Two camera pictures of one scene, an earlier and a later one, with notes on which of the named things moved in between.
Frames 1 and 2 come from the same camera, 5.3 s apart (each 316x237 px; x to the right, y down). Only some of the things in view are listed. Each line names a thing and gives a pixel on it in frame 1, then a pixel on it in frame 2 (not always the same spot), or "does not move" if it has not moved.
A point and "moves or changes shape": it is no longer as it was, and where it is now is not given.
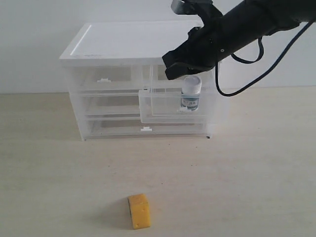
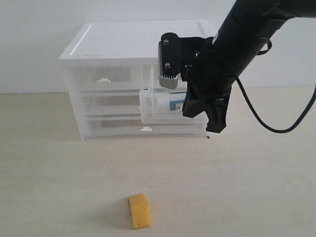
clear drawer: x=165 y=102 does not move
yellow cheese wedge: x=139 y=211 does not move
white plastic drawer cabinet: x=121 y=90 does not move
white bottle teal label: x=191 y=90 moves or changes shape
